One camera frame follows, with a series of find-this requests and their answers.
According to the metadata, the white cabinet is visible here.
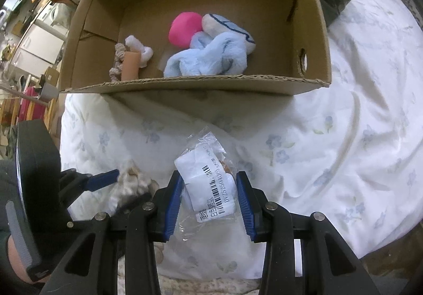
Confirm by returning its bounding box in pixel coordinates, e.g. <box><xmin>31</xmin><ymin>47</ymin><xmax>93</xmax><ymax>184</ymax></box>
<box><xmin>13</xmin><ymin>1</ymin><xmax>76</xmax><ymax>68</ymax></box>

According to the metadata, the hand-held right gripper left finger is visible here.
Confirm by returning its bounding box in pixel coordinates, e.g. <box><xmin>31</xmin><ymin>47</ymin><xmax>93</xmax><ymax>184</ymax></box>
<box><xmin>43</xmin><ymin>170</ymin><xmax>186</xmax><ymax>295</ymax></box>

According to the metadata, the light blue fluffy scrunchie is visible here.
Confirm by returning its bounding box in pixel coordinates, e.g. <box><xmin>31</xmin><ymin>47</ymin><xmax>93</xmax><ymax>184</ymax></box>
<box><xmin>163</xmin><ymin>32</ymin><xmax>249</xmax><ymax>78</ymax></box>

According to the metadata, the red box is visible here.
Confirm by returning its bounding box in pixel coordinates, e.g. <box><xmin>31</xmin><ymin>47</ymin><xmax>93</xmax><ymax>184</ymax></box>
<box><xmin>18</xmin><ymin>85</ymin><xmax>45</xmax><ymax>122</ymax></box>

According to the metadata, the pink plush toy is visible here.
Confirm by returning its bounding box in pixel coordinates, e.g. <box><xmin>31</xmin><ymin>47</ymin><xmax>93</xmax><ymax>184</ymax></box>
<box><xmin>168</xmin><ymin>12</ymin><xmax>203</xmax><ymax>49</ymax></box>

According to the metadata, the white floral duvet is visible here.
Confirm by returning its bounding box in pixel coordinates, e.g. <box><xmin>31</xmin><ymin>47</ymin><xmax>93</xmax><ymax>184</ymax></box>
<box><xmin>59</xmin><ymin>0</ymin><xmax>423</xmax><ymax>279</ymax></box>

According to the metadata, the small floral bed sheet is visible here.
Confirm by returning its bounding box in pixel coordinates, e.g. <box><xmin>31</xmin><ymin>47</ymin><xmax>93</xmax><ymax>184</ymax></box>
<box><xmin>122</xmin><ymin>245</ymin><xmax>265</xmax><ymax>295</ymax></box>

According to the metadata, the cardboard box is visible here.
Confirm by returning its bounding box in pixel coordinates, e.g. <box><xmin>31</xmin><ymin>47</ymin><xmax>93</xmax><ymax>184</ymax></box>
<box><xmin>59</xmin><ymin>0</ymin><xmax>332</xmax><ymax>96</ymax></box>

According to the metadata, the clear bag with white label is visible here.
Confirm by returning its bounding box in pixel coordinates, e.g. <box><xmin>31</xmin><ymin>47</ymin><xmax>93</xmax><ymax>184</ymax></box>
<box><xmin>173</xmin><ymin>125</ymin><xmax>247</xmax><ymax>239</ymax></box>

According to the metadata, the person's grey trousered leg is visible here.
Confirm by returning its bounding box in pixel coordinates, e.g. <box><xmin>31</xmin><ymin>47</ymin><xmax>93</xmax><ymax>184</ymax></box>
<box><xmin>0</xmin><ymin>158</ymin><xmax>20</xmax><ymax>239</ymax></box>

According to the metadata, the person's left forearm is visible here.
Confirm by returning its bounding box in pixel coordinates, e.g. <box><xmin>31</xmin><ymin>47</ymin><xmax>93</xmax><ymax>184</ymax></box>
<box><xmin>5</xmin><ymin>237</ymin><xmax>37</xmax><ymax>282</ymax></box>

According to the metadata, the cream lace scrunchie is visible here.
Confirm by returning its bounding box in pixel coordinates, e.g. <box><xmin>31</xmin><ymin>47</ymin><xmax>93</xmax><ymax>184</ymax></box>
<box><xmin>112</xmin><ymin>160</ymin><xmax>166</xmax><ymax>211</ymax></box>

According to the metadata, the grey bin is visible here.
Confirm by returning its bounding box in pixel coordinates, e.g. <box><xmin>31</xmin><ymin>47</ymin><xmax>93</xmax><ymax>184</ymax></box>
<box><xmin>39</xmin><ymin>74</ymin><xmax>59</xmax><ymax>101</ymax></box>

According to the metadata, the white blue-striped plush toy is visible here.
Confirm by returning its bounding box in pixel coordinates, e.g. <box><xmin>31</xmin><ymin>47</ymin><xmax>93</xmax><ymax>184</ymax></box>
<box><xmin>201</xmin><ymin>13</ymin><xmax>256</xmax><ymax>53</ymax></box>

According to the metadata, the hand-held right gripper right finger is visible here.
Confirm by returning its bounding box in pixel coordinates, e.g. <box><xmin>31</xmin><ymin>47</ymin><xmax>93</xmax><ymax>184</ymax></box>
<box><xmin>235</xmin><ymin>171</ymin><xmax>380</xmax><ymax>295</ymax></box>

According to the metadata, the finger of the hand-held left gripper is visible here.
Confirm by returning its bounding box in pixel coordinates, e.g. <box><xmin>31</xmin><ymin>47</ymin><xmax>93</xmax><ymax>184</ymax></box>
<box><xmin>84</xmin><ymin>169</ymin><xmax>120</xmax><ymax>193</ymax></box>
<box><xmin>114</xmin><ymin>192</ymin><xmax>153</xmax><ymax>216</ymax></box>

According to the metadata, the mauve lace-trimmed scrunchie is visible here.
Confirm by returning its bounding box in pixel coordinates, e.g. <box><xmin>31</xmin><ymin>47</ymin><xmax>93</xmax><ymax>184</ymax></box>
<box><xmin>109</xmin><ymin>43</ymin><xmax>128</xmax><ymax>82</ymax></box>

